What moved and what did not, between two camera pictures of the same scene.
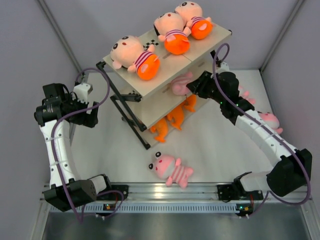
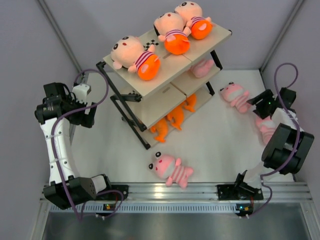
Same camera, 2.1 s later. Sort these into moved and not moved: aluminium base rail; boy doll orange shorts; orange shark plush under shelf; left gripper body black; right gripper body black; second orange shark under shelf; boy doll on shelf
Moved: right gripper body black
Not moved: second orange shark under shelf; left gripper body black; boy doll orange shorts; boy doll on shelf; aluminium base rail; orange shark plush under shelf
